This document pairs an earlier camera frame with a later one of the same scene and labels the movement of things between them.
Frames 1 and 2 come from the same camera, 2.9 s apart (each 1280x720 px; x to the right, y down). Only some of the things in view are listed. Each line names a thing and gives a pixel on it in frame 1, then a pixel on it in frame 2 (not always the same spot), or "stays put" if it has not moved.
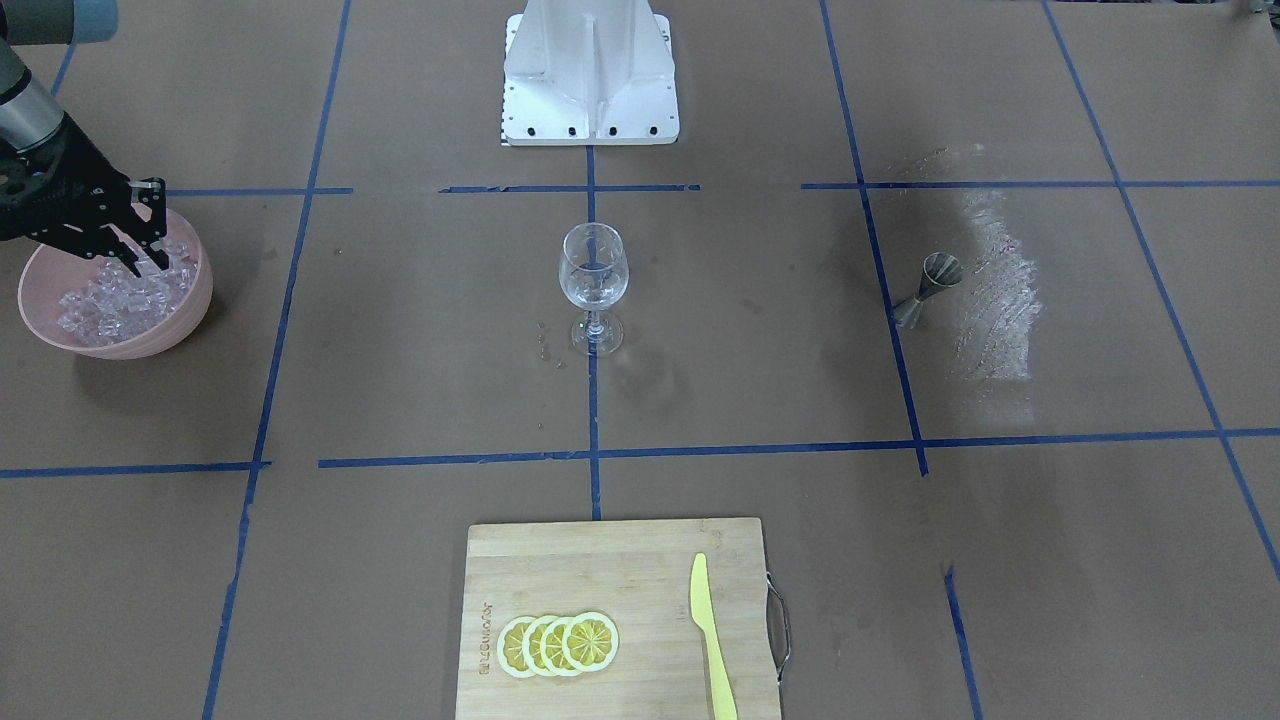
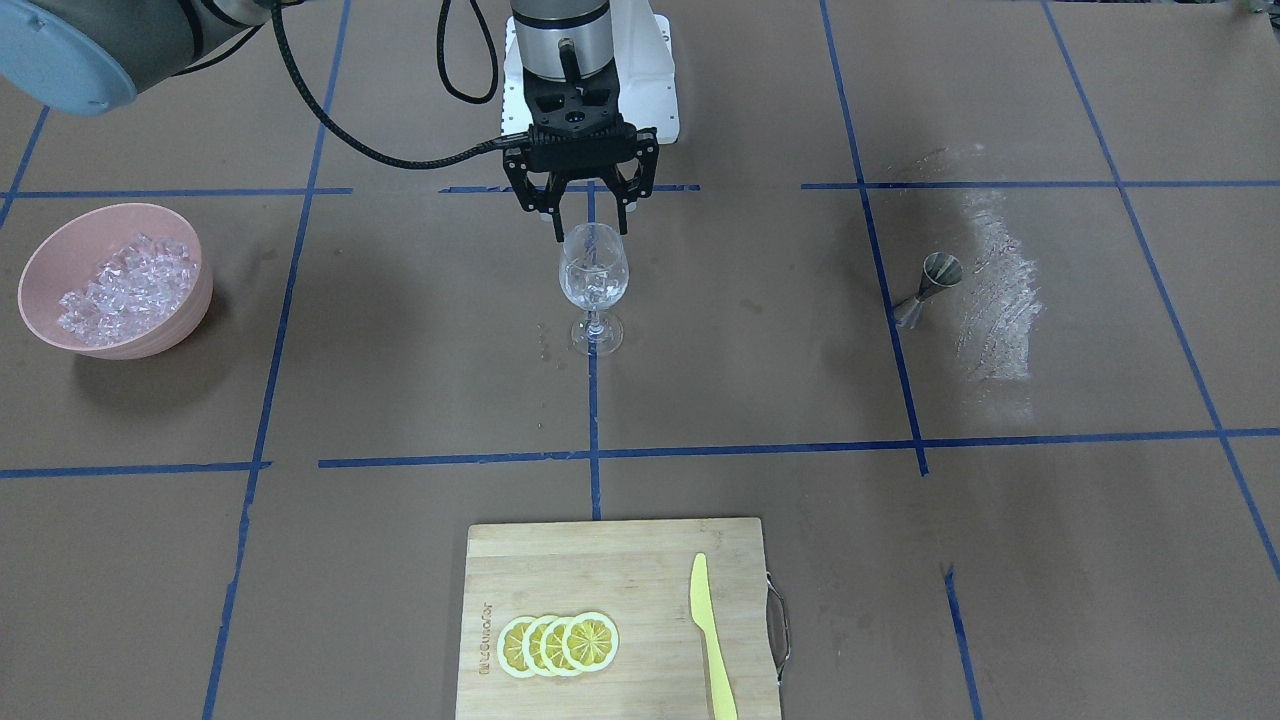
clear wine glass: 593,269 stays put
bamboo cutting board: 639,574 stays put
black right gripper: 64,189 → 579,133
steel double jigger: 940,271 stays put
